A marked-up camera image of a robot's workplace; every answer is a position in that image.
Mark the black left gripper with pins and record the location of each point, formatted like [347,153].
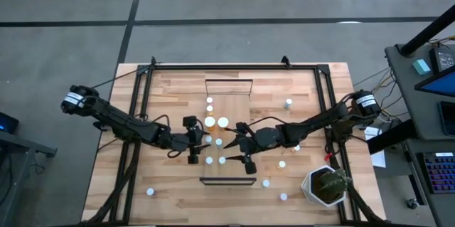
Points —
[192,139]

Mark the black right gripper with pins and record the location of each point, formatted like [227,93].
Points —
[249,145]

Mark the blue medicine bottle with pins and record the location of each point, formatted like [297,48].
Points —
[288,103]
[208,138]

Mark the teal medicine bottle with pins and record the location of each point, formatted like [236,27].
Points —
[218,142]
[266,183]

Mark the yellow-green medicine bottle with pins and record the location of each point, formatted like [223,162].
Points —
[209,160]
[222,160]

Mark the large orange medicine bottle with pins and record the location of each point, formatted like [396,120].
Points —
[223,122]
[209,122]

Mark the red medicine bottle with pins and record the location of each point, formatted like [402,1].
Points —
[209,99]
[209,108]

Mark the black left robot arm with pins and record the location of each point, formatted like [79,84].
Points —
[124,127]

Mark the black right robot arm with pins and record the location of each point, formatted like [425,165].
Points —
[313,124]

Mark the small white-capped medicine bottle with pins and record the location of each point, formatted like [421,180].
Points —
[150,191]
[283,196]

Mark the small red tag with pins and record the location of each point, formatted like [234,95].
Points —
[328,156]

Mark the potted cactus in white pot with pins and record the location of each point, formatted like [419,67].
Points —
[332,184]

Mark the white paper sheet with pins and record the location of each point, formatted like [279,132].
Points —
[379,159]

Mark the black diagonal beam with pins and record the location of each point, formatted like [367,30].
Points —
[391,136]

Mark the dark grey desk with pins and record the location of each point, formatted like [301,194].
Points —
[25,145]

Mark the grey side desk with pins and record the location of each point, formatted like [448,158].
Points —
[401,74]

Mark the black device with blue light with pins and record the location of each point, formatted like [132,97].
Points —
[9,122]

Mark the small teal box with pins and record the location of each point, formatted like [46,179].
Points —
[422,67]

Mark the keyboard with backlit keys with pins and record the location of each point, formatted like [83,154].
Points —
[440,173]

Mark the black tablet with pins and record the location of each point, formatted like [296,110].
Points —
[448,118]

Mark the blue lit screen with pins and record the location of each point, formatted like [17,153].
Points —
[444,84]

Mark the black round pole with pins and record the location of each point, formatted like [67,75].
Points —
[426,33]

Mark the black device box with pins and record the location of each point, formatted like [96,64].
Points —
[442,59]

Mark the wooden shelf with black frame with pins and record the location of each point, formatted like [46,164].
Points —
[236,111]

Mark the black aluminium table frame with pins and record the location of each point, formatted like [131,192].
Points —
[177,67]

